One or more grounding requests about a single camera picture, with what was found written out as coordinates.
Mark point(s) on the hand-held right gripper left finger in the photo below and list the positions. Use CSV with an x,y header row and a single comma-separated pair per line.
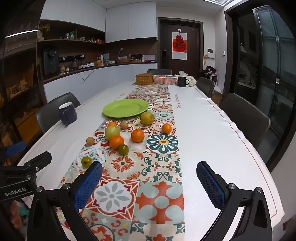
x,y
89,185

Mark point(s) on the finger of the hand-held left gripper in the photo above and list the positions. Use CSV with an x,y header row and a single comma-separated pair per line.
x,y
39,160
15,148

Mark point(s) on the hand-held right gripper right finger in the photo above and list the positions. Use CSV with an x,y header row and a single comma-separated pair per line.
x,y
209,185

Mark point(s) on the small green tomato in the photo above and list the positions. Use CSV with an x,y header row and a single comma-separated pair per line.
x,y
86,162
123,149

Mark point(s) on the small brown round fruit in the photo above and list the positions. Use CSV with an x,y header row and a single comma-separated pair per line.
x,y
124,125
90,140

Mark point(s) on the orange tangerine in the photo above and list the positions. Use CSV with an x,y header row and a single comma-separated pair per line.
x,y
112,124
116,142
137,136
166,128

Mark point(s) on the large green tomato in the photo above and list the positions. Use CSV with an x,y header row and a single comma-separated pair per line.
x,y
111,132

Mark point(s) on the green plate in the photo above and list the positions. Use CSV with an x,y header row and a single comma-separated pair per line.
x,y
124,108

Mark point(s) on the green kiwi fruit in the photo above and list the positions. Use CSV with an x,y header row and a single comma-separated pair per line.
x,y
147,118

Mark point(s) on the dark grey chair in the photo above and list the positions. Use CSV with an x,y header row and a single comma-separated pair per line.
x,y
245,118
55,111
205,85
159,71

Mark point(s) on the navy blue mug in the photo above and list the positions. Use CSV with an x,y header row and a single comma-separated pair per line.
x,y
67,114

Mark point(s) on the floral patterned table runner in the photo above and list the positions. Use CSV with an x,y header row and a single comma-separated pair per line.
x,y
159,162

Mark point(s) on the wooden display cabinet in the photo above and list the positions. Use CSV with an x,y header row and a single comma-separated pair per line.
x,y
18,92

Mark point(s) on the black countertop appliance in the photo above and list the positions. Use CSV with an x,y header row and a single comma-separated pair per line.
x,y
51,61

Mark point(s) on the white lower cabinet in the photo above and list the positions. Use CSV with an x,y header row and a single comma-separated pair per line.
x,y
104,78

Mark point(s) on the white crumpled tissue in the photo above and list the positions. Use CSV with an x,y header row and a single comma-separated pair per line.
x,y
192,80

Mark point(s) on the black mug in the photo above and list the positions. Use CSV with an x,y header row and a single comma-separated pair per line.
x,y
182,81

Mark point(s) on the dark bag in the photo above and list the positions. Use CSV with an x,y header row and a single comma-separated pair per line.
x,y
210,70

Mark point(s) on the woven wicker box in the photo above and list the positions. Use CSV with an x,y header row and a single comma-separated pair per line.
x,y
144,79

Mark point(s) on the glass sliding door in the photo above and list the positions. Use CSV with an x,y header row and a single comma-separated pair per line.
x,y
266,69

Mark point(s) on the shallow wicker basket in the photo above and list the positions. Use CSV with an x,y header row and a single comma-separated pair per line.
x,y
123,60

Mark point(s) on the white desk lamp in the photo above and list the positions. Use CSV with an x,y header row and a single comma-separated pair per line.
x,y
120,52

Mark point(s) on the black box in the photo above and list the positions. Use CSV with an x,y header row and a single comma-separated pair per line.
x,y
136,57

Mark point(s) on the dark brown door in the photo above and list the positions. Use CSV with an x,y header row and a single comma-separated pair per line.
x,y
194,46

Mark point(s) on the white upper cabinets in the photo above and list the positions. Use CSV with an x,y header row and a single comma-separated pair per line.
x,y
129,20

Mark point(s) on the white wall intercom panel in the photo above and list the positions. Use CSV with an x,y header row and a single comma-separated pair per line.
x,y
210,52

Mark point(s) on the red and white wall poster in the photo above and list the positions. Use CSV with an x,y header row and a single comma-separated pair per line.
x,y
179,46

